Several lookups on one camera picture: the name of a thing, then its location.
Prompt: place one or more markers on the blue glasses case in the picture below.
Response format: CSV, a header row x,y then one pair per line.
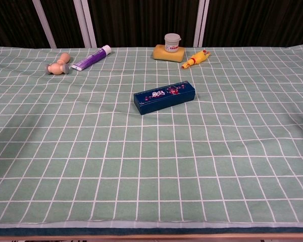
x,y
164,98

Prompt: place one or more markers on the yellow sponge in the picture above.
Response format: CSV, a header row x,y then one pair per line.
x,y
161,56

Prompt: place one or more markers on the green white grid tablecloth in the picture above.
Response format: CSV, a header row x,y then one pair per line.
x,y
91,151

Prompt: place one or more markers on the yellow rubber chicken toy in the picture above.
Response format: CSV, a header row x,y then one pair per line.
x,y
195,59

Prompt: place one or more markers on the white plastic cup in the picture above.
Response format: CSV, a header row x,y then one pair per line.
x,y
172,43

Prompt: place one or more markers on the purple white toothpaste tube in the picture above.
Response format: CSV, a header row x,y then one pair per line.
x,y
91,59

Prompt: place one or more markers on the dark pleated curtain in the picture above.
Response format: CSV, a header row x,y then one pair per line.
x,y
141,22

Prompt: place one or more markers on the wooden toy hammer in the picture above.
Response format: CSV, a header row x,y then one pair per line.
x,y
56,68

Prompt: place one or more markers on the dark blue under cloth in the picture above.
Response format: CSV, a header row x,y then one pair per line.
x,y
151,231

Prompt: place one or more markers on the white frame post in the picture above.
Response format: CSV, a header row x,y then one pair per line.
x,y
44,24
86,24
201,22

